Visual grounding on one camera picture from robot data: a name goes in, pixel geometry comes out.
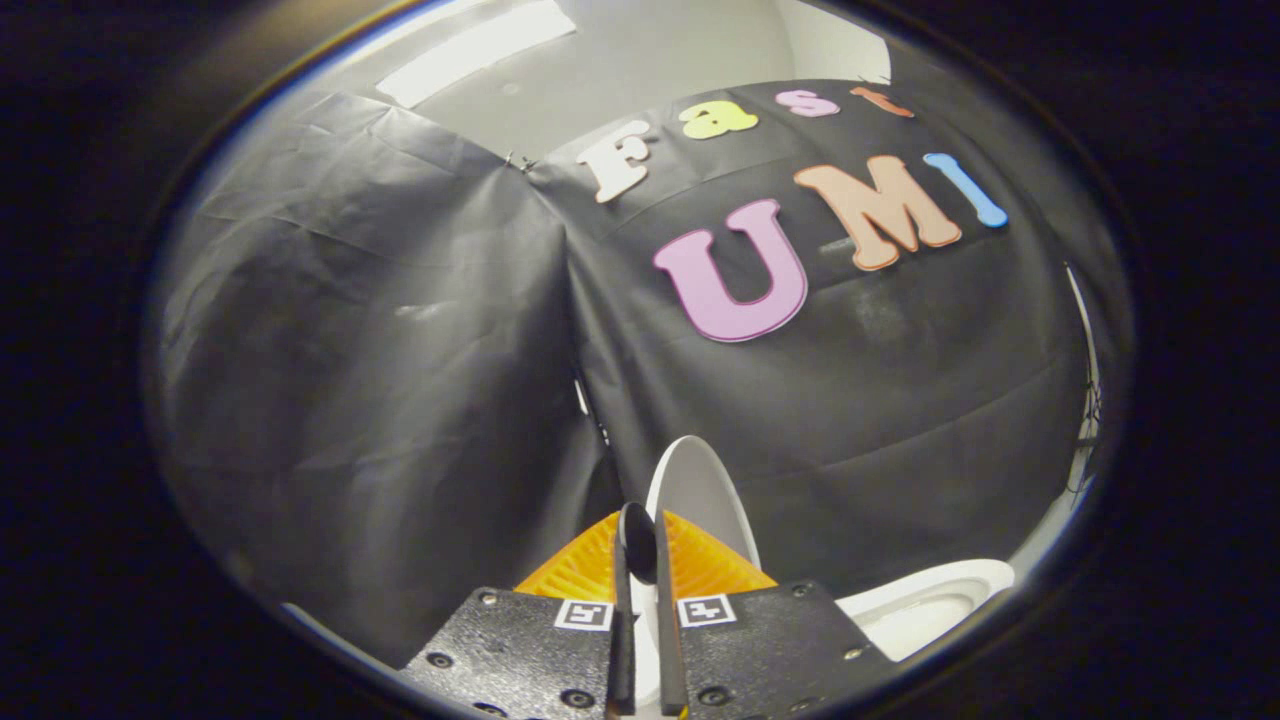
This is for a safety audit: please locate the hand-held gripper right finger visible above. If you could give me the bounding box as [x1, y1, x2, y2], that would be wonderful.
[653, 508, 898, 720]

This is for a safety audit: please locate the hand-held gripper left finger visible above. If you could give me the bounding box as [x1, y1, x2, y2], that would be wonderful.
[398, 505, 638, 720]

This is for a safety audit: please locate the plain black backdrop cloth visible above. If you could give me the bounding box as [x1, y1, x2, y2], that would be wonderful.
[150, 90, 613, 671]

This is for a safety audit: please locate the black tripod stand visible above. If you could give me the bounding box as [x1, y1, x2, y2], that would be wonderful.
[1068, 385, 1102, 496]

